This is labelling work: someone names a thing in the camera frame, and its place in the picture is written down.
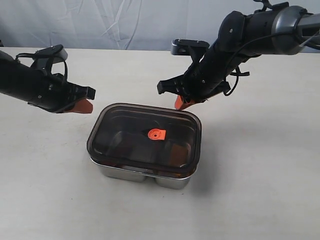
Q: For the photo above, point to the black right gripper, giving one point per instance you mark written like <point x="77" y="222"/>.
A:
<point x="195" y="86"/>

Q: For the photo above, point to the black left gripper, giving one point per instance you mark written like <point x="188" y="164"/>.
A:
<point x="62" y="96"/>

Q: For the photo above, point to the dark transparent lunch box lid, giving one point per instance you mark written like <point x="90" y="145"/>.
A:
<point x="142" y="136"/>

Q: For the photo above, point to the yellow toy cheese wedge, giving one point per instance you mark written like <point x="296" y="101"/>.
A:
<point x="178" y="155"/>

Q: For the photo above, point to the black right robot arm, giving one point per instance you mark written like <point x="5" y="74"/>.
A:
<point x="275" y="29"/>

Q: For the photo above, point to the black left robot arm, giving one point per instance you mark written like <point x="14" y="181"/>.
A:
<point x="28" y="77"/>

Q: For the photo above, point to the stainless steel lunch box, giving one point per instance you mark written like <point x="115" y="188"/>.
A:
<point x="139" y="175"/>

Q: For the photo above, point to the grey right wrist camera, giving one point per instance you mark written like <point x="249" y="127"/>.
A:
<point x="187" y="47"/>

